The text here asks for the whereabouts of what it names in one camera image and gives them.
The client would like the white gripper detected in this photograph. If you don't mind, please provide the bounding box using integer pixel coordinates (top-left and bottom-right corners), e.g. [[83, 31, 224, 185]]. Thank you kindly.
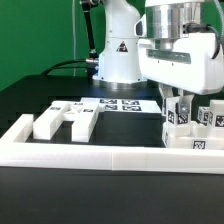
[[138, 33, 224, 115]]

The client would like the white chair seat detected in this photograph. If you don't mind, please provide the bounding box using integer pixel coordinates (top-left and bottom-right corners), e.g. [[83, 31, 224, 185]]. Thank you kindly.
[[162, 121, 224, 150]]

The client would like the white chair back part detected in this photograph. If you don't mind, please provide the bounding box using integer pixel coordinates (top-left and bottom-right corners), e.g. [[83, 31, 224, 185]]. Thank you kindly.
[[63, 102, 99, 143]]

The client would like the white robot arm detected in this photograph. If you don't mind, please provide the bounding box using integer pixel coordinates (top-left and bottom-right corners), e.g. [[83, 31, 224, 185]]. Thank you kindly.
[[93, 0, 224, 114]]

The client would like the white long chair part left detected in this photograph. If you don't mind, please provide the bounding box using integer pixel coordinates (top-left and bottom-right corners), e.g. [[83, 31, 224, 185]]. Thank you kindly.
[[33, 102, 69, 140]]

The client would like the white tag base sheet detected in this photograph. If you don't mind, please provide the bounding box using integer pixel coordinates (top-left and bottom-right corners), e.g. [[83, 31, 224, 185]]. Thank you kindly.
[[81, 97, 161, 114]]

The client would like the white U-shaped fence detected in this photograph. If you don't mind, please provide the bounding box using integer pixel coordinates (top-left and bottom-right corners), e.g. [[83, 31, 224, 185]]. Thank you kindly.
[[0, 114, 224, 174]]

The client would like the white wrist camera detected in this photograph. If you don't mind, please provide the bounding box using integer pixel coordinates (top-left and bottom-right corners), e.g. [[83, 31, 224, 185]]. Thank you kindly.
[[134, 15, 147, 38]]

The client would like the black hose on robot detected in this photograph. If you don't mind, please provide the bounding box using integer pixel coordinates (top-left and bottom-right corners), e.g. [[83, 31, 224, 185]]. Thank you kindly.
[[79, 0, 100, 69]]

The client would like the black cable on table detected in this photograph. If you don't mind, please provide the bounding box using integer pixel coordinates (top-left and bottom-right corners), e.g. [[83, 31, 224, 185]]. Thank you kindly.
[[40, 59, 88, 77]]

